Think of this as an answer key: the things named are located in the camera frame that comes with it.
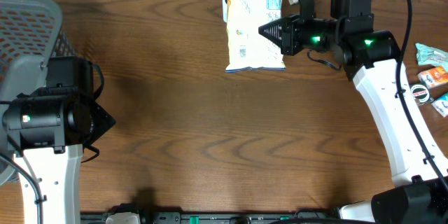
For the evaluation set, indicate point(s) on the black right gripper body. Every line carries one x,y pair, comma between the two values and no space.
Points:
314,32

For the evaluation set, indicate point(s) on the white barcode scanner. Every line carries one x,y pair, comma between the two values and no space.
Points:
225,10

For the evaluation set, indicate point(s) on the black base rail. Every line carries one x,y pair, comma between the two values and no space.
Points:
196,218

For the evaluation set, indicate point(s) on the teal tissue pack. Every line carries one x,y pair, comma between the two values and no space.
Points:
441,105

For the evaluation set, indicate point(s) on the dark green round-label box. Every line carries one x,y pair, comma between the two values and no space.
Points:
421,94

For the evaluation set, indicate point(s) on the grey plastic mesh basket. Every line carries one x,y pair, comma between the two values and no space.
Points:
31,35

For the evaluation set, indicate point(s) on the white teal package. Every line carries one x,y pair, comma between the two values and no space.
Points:
247,48

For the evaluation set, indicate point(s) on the orange tissue pack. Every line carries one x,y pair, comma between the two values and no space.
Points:
434,77

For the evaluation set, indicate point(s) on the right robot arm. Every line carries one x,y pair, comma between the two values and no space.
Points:
373,62

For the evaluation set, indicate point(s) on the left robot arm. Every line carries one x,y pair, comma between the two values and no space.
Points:
48,132

